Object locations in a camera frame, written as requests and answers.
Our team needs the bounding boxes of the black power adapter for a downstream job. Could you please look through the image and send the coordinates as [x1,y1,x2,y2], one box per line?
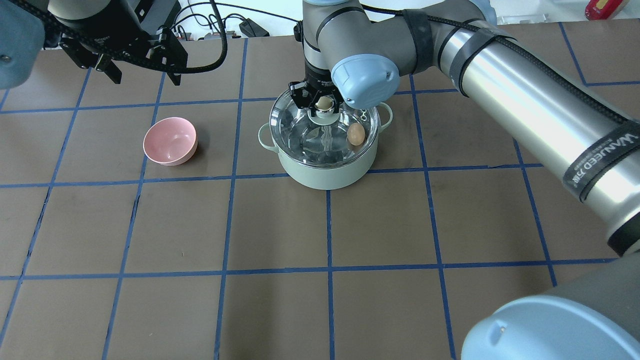
[238,18,270,38]

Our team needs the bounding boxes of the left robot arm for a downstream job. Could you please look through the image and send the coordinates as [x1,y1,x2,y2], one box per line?
[1,0,187,89]

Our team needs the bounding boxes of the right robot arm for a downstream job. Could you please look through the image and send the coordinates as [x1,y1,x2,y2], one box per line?
[301,0,640,360]

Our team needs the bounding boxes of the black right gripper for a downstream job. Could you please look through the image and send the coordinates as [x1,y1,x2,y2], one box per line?
[289,64,345,114]

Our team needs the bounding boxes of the brown egg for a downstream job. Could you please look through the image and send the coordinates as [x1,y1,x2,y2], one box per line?
[347,122,367,147]

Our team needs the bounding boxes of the mint green electric pot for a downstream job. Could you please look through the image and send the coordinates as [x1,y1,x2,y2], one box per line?
[257,96,394,191]

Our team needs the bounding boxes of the pink bowl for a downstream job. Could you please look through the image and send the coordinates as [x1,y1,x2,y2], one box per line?
[142,117,198,167]

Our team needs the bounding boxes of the glass pot lid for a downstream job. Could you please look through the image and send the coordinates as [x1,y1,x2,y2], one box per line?
[266,91,393,169]

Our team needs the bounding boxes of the red bottle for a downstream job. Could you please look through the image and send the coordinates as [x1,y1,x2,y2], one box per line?
[583,0,629,21]

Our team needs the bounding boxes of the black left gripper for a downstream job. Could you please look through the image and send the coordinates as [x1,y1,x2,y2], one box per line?
[60,0,188,87]

